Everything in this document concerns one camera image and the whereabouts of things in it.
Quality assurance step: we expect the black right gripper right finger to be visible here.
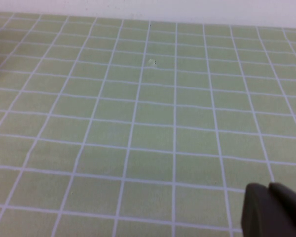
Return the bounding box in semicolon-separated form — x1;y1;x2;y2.
268;182;296;237

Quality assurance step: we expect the green grid table mat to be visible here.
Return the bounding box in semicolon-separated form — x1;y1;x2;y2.
0;11;296;237

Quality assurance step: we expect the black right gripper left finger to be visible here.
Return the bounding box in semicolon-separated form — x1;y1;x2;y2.
241;182;287;237

